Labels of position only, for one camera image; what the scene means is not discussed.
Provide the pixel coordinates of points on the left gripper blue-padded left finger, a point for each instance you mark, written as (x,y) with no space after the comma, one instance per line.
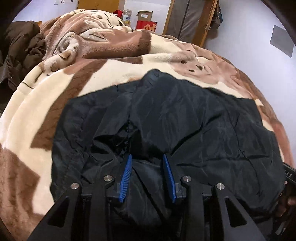
(121,177)

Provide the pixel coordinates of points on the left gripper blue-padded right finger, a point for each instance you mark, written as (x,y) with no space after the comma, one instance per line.
(173,179)

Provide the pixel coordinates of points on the black puffer jacket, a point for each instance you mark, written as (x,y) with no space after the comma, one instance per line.
(212,136)

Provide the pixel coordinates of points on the person's right hand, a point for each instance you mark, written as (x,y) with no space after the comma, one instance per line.
(284,203)

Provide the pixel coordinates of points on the brown and cream plush blanket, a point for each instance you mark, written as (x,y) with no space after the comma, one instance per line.
(88,51)

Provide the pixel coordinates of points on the red gift box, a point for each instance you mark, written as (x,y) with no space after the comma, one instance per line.
(146,25)

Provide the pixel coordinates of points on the cardboard box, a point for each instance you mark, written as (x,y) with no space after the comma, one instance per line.
(145,15)

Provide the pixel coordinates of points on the wooden framed door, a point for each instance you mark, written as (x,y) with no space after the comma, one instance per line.
(191,20)

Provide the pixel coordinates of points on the dark brown puffer jacket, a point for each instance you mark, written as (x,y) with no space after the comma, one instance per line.
(22,48)

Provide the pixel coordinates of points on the grey square wall patch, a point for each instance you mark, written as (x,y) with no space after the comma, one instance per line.
(282,41)

